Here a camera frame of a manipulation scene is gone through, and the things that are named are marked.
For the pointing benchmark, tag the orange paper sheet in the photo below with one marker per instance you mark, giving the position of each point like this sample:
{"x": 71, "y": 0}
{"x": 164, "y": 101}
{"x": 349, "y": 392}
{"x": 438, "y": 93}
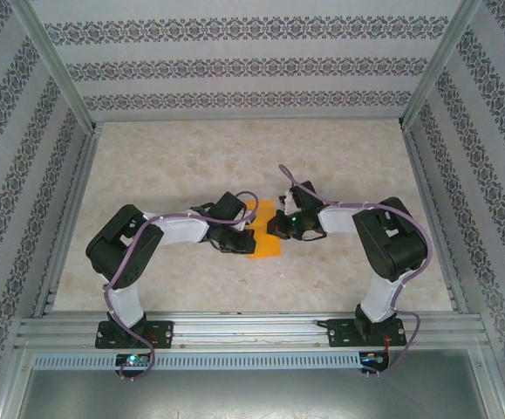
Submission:
{"x": 266, "y": 246}

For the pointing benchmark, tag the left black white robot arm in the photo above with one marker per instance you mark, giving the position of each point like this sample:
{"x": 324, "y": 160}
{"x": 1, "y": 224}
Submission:
{"x": 178, "y": 229}

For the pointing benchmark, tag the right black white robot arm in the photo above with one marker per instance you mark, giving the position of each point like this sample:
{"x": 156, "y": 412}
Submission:
{"x": 339, "y": 220}

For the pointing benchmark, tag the grey metal sheet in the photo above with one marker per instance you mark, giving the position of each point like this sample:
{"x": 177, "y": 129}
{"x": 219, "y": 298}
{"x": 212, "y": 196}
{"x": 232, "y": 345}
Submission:
{"x": 252, "y": 397}

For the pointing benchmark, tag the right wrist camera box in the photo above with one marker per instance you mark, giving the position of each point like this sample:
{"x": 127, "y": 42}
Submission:
{"x": 287, "y": 199}

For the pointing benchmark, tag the aluminium mounting rail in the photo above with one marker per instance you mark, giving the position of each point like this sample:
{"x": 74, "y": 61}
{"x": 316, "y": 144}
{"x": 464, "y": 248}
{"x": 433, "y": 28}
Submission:
{"x": 247, "y": 334}

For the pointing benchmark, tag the aluminium back rail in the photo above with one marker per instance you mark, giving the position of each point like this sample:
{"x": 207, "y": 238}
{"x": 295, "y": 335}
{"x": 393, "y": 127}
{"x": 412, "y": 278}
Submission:
{"x": 247, "y": 118}

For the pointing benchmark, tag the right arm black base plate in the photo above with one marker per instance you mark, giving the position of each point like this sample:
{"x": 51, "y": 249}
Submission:
{"x": 341, "y": 335}

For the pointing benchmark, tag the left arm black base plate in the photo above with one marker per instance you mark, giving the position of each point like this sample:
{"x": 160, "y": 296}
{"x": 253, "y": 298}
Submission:
{"x": 162, "y": 335}

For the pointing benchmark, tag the aluminium side rail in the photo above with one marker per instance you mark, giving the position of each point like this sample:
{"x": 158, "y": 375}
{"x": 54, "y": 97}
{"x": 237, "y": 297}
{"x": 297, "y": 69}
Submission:
{"x": 83, "y": 174}
{"x": 422, "y": 174}

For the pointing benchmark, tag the aluminium frame post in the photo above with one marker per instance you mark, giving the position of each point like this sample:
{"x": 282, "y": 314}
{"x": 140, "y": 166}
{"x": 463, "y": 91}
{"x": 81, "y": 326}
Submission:
{"x": 438, "y": 65}
{"x": 59, "y": 65}

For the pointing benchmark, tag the aluminium frame beam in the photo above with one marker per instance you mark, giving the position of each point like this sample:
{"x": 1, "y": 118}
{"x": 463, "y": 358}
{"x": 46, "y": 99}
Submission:
{"x": 494, "y": 384}
{"x": 12, "y": 388}

